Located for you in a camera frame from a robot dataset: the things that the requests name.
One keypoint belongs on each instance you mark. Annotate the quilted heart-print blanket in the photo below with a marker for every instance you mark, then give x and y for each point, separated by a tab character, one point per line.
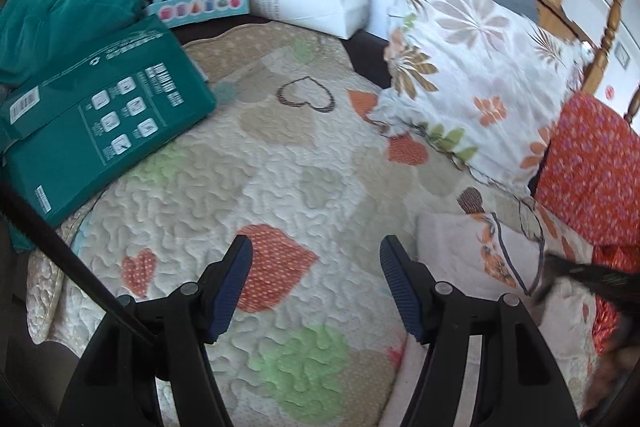
280	167

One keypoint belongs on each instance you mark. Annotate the light blue dotted box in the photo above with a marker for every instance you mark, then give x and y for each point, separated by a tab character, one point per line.
200	9

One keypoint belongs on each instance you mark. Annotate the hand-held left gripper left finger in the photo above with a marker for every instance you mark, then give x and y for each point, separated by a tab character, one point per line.
231	289

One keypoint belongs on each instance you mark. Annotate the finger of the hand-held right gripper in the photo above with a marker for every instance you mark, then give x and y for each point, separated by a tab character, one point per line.
595	279

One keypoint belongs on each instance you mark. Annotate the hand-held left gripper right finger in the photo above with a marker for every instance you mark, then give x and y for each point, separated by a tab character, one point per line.
400	292

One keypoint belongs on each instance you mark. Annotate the green cardboard box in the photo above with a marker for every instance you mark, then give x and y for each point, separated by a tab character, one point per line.
100	117

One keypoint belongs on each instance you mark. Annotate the white floral pillow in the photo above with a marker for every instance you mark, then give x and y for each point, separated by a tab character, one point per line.
465	72

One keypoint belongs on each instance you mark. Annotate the red patterned pillow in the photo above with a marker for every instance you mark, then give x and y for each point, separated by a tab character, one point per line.
590	167

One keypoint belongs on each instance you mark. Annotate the teal cloth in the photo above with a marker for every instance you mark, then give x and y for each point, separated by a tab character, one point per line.
60	17

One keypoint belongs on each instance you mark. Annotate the white floral small garment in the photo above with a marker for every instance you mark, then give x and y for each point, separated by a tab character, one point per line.
450	247

